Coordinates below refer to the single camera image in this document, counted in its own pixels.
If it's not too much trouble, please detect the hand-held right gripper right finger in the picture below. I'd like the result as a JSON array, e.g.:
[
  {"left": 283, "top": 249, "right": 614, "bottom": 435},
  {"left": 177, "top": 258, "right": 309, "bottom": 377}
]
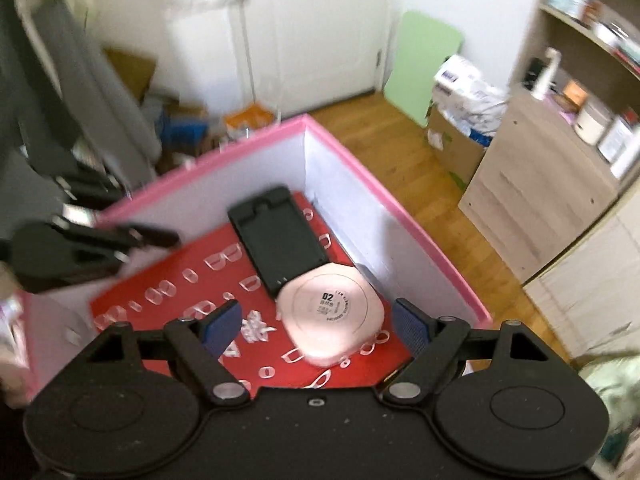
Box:
[{"left": 382, "top": 299, "right": 553, "bottom": 407}]

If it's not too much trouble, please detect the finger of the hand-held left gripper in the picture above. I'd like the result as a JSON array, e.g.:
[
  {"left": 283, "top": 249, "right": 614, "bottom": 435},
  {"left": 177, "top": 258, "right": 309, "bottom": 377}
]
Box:
[{"left": 117, "top": 225, "right": 182, "bottom": 250}]

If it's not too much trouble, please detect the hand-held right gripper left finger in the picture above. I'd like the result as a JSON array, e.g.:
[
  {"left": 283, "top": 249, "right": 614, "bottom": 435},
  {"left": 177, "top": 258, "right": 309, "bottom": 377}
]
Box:
[{"left": 87, "top": 299, "right": 251, "bottom": 408}]

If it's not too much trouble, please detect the pink round compact case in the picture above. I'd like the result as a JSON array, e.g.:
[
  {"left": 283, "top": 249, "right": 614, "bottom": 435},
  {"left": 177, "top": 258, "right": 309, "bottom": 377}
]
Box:
[{"left": 276, "top": 264, "right": 386, "bottom": 367}]

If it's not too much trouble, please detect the pink storage box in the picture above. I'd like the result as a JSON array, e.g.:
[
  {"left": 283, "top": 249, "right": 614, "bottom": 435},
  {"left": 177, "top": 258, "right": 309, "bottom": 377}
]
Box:
[{"left": 22, "top": 114, "right": 493, "bottom": 406}]

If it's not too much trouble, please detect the grey hanging clothing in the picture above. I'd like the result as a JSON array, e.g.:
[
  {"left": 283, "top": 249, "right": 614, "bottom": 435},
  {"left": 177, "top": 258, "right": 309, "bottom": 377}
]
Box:
[{"left": 0, "top": 0, "right": 161, "bottom": 186}]

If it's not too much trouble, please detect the open brown cardboard box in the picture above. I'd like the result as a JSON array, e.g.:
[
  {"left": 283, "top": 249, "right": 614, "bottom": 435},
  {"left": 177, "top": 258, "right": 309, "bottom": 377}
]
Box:
[{"left": 102, "top": 47, "right": 158, "bottom": 103}]

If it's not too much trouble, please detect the light wooden cabinet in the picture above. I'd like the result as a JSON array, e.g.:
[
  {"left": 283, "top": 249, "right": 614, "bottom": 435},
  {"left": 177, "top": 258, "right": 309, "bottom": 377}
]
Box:
[{"left": 457, "top": 85, "right": 640, "bottom": 283}]

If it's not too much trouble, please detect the white drawer unit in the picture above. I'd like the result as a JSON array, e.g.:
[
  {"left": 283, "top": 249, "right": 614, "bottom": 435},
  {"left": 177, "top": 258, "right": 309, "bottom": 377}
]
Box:
[{"left": 522, "top": 200, "right": 640, "bottom": 361}]

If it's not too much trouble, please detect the pale green cloth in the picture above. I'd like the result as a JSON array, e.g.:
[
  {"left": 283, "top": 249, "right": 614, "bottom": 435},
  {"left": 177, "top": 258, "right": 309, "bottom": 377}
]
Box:
[{"left": 575, "top": 355, "right": 640, "bottom": 480}]

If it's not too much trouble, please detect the white door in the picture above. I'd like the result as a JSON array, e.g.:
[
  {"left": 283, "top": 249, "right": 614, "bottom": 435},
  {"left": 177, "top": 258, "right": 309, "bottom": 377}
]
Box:
[{"left": 250, "top": 0, "right": 391, "bottom": 111}]

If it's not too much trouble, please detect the green board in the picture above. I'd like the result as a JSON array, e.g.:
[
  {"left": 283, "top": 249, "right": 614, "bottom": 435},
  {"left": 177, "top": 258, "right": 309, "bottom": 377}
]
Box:
[{"left": 382, "top": 10, "right": 465, "bottom": 128}]

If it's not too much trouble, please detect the white round jar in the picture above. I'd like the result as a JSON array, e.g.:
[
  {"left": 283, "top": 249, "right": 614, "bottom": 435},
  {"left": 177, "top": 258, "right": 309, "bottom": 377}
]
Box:
[{"left": 574, "top": 99, "right": 615, "bottom": 145}]

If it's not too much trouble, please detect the small white box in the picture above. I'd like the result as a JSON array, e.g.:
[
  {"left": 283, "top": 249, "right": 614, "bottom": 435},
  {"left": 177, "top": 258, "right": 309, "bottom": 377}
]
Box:
[{"left": 597, "top": 115, "right": 636, "bottom": 163}]

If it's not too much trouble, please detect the white spray bottle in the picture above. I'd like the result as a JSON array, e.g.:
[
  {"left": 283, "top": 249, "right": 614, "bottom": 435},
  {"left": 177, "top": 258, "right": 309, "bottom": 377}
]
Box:
[{"left": 531, "top": 47, "right": 561, "bottom": 101}]

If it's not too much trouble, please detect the small orange box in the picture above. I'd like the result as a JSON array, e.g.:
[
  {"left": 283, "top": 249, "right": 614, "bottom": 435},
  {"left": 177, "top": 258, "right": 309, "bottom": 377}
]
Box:
[{"left": 562, "top": 81, "right": 588, "bottom": 108}]

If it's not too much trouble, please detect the wooden wall shelf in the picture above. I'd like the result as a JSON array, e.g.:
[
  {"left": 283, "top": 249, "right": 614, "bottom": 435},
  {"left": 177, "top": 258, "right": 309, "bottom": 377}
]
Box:
[{"left": 537, "top": 0, "right": 640, "bottom": 81}]

